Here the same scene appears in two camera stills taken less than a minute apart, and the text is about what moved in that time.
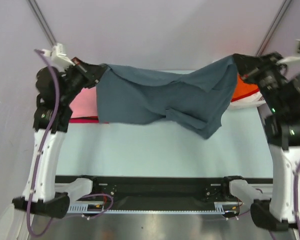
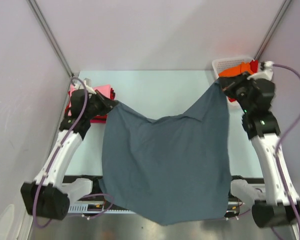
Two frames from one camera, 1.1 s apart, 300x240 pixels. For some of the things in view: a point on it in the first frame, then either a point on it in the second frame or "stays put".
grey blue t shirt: (198, 99) -> (172, 170)
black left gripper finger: (93, 73) -> (107, 103)
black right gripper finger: (247, 64) -> (231, 84)
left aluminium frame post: (42, 21) stays put
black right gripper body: (248, 69) -> (236, 86)
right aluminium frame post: (282, 10) stays put
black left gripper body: (75, 81) -> (95, 108)
